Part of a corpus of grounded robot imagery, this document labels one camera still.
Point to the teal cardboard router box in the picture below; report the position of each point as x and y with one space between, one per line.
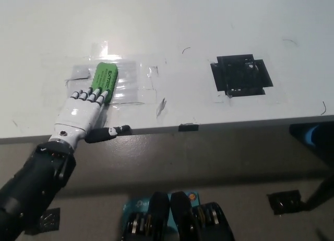
137 203

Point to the black tape square patch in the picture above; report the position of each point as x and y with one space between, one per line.
242 75

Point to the green whiteboard eraser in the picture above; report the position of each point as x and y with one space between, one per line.
104 74

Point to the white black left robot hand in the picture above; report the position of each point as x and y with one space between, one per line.
75 115

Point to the clear tape patch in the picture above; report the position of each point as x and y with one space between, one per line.
128 79

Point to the black and blue object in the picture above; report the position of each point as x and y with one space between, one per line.
310 135

